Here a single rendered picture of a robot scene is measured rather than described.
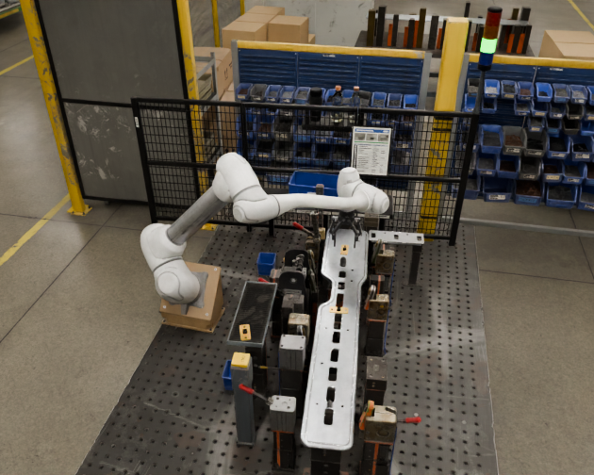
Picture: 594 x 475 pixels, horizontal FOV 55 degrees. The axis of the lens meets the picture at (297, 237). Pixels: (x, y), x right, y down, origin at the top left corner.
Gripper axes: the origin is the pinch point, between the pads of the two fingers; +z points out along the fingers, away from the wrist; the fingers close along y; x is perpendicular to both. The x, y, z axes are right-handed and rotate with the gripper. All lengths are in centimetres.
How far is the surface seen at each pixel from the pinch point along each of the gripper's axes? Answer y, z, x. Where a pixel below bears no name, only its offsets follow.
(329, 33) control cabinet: -54, 64, 638
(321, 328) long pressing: -7, 5, -59
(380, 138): 15, -34, 54
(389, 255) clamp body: 22.6, 0.7, -8.0
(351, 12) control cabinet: -23, 33, 635
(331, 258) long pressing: -6.1, 4.9, -8.3
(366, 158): 8, -21, 54
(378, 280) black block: 17.6, 5.9, -21.6
